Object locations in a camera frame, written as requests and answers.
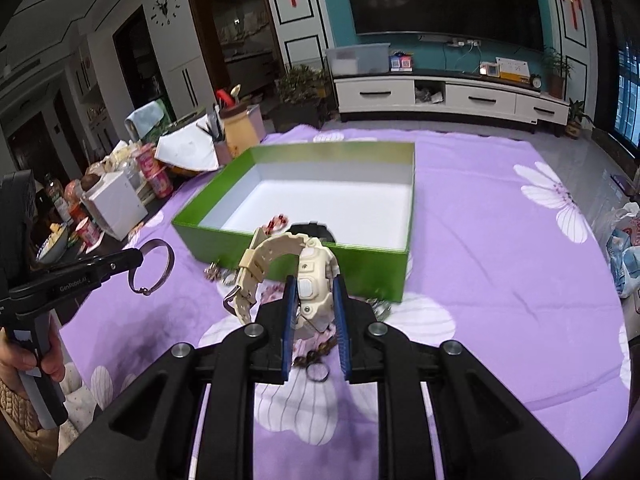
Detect person's left hand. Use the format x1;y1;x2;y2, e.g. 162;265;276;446
0;327;67;386

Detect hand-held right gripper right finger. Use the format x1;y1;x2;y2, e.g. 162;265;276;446
332;275;583;480

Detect dark window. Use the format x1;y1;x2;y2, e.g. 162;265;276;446
612;35;640;147

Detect white plastic bag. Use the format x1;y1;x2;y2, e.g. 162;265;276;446
597;202;640;299

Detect green cardboard box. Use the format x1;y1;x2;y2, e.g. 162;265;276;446
171;141;417;303

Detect yellow bear bottle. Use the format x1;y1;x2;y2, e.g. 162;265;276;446
216;87;254;159

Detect small potted plant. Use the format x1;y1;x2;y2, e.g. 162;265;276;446
566;100;594;140

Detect light blue cloth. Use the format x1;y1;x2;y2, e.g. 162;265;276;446
124;100;169;139

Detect metal hoop bangle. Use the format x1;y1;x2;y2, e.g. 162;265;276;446
127;239;176;297

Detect person's left forearm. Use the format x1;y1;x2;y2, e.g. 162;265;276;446
0;380;53;466

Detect white cardboard box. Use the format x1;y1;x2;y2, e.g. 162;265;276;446
81;171;150;242

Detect black wall clock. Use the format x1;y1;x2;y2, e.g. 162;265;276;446
151;0;182;26

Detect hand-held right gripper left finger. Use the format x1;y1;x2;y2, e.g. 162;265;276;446
52;275;301;480

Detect small silver jewelry piece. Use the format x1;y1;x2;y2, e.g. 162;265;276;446
367;297;393;321

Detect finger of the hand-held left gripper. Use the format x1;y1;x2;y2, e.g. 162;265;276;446
10;248;146;312

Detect clear plastic storage box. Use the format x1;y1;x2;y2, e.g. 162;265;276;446
326;43;391;77

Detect grey pen holder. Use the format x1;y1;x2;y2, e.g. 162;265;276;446
200;105;234;167

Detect wooden bead bracelet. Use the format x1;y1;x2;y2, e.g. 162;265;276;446
292;337;341;368

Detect tall potted plant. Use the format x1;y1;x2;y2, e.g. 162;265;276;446
542;47;574;100

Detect white and yellow desk calendar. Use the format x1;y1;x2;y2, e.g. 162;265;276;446
495;57;530;81

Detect white paper sheet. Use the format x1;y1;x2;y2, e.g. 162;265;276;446
154;117;226;173

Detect bushy potted plants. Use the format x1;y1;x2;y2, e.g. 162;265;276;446
274;64;332;132

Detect white food bowl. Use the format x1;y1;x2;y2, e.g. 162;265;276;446
36;224;69;264

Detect purple flower tablecloth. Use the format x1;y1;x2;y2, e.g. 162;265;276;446
60;127;633;480

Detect pink snack cup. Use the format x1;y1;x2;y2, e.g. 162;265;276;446
75;217;104;254
136;144;174;199

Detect white television cabinet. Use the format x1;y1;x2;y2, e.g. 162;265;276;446
332;72;571;136

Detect beige wrist watch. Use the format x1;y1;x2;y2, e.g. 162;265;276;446
223;230;341;333

